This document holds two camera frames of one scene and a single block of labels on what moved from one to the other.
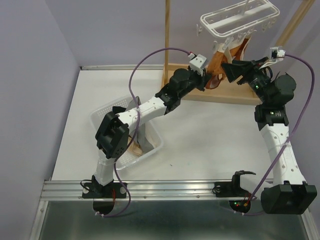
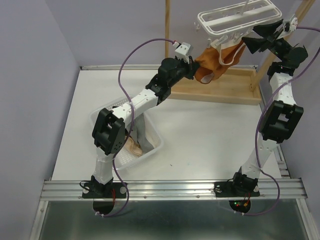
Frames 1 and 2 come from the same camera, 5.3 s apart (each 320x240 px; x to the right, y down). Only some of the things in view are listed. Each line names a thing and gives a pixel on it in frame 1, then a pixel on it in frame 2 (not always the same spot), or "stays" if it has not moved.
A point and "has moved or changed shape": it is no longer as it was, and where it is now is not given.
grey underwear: (142, 136) stays
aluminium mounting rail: (144, 190) stays
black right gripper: (237, 68) -> (255, 43)
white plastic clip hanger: (237, 23) stays
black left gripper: (202, 80) -> (191, 67)
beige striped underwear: (134, 148) stays
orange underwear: (224, 54) has moved or changed shape
